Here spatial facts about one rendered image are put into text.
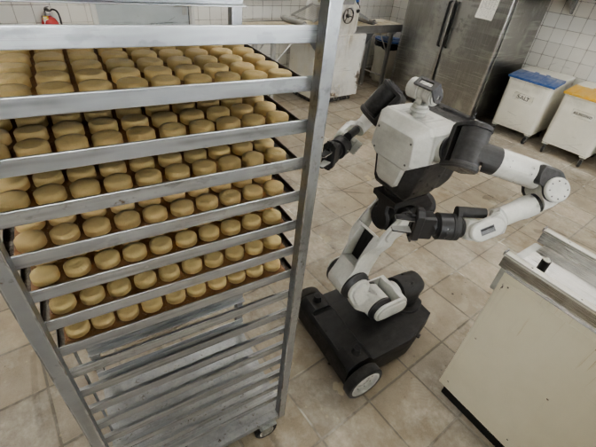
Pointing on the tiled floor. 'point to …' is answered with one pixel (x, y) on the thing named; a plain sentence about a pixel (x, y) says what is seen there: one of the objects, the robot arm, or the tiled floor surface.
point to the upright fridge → (466, 49)
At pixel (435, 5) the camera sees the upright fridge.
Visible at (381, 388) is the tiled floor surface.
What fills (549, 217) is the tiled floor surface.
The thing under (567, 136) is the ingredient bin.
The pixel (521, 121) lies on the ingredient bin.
